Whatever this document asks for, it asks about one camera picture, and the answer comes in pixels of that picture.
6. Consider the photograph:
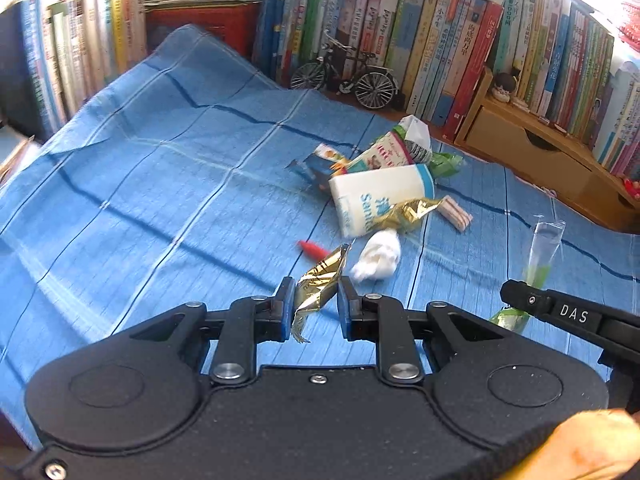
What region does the gold foil wrapper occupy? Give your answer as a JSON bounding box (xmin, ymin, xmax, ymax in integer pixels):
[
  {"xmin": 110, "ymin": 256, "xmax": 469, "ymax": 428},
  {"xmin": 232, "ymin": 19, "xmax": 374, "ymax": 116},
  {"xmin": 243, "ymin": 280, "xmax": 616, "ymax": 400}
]
[
  {"xmin": 372, "ymin": 197, "xmax": 442, "ymax": 233},
  {"xmin": 291, "ymin": 244, "xmax": 350, "ymax": 344}
]

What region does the rice snack packet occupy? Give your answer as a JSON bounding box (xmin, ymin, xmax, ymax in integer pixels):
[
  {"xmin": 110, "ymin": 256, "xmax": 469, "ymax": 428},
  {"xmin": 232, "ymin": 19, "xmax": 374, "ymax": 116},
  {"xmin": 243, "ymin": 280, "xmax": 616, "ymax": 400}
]
[{"xmin": 346, "ymin": 131, "xmax": 413, "ymax": 174}]

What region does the person's hand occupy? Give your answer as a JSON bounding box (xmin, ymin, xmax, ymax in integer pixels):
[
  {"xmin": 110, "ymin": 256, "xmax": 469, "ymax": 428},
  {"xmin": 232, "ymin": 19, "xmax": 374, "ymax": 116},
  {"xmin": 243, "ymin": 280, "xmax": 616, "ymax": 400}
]
[{"xmin": 502, "ymin": 408, "xmax": 639, "ymax": 479}]

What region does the white crumpled tissue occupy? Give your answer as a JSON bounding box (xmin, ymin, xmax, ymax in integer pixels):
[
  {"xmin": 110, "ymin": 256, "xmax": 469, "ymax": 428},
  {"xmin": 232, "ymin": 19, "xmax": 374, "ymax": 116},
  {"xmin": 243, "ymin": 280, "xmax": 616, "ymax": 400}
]
[{"xmin": 350, "ymin": 229, "xmax": 401, "ymax": 283}]

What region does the red small cap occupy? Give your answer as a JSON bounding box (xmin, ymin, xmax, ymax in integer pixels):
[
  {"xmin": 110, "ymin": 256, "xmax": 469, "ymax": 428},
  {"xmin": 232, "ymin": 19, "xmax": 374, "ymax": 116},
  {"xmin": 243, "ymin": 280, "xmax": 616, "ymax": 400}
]
[{"xmin": 297, "ymin": 240, "xmax": 331, "ymax": 261}]

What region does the white blue tissue pack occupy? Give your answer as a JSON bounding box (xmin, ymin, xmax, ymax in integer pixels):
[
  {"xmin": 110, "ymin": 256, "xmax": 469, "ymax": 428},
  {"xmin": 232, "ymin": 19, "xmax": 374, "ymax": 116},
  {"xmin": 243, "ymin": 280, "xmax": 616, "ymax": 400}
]
[{"xmin": 329, "ymin": 164, "xmax": 435, "ymax": 238}]

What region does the clear plastic bag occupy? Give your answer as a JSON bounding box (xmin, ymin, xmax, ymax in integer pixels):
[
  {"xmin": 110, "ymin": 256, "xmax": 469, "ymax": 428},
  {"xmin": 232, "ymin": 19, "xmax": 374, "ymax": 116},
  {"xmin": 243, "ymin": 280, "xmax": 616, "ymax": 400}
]
[{"xmin": 489, "ymin": 216, "xmax": 565, "ymax": 334}]

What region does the pink striped wafer wrapper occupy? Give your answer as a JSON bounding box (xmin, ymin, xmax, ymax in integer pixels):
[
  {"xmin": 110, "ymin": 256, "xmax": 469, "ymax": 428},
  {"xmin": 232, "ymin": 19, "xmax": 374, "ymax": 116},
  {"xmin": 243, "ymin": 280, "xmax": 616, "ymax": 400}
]
[{"xmin": 437, "ymin": 195, "xmax": 473, "ymax": 233}]

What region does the dark colourful snack wrapper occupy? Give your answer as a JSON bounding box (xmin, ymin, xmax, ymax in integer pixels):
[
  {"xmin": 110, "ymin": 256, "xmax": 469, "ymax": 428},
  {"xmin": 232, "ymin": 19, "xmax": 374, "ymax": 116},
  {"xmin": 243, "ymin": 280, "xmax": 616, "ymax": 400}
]
[{"xmin": 286, "ymin": 143, "xmax": 350, "ymax": 192}]

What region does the blue striped tablecloth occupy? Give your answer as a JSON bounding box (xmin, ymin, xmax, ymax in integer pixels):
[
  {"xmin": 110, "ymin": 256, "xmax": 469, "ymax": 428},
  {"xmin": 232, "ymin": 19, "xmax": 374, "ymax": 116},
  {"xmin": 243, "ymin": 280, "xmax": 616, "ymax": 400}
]
[{"xmin": 1, "ymin": 26, "xmax": 639, "ymax": 446}]

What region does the green plastic wrapper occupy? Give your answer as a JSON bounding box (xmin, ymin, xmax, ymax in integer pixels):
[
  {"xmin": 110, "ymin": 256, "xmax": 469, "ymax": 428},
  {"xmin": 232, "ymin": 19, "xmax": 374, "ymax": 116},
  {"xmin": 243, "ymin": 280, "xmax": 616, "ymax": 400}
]
[{"xmin": 393, "ymin": 124, "xmax": 465, "ymax": 179}]

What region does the wooden desk drawer organizer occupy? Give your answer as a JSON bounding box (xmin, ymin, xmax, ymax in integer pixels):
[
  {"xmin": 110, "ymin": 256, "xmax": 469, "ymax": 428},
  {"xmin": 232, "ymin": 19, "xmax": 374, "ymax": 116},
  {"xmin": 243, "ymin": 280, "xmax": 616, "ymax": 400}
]
[{"xmin": 454, "ymin": 68, "xmax": 639, "ymax": 234}]

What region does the miniature black bicycle model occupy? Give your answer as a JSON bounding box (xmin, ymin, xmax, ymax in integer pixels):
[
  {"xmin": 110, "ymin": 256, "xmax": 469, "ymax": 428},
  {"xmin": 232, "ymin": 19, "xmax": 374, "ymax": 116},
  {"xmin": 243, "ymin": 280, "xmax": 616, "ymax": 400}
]
[{"xmin": 288, "ymin": 30, "xmax": 399, "ymax": 110}]

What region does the small cat figurine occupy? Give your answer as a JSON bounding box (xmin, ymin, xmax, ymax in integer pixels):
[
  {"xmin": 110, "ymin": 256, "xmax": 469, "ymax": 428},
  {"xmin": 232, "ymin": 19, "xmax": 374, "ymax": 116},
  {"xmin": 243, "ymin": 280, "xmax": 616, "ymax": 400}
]
[{"xmin": 490, "ymin": 72, "xmax": 518, "ymax": 103}]

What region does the red book thick spine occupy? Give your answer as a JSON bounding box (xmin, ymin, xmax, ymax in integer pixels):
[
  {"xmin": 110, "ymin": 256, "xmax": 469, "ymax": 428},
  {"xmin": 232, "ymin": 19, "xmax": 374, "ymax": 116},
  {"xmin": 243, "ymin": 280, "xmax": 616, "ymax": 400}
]
[{"xmin": 442, "ymin": 2, "xmax": 503, "ymax": 140}]

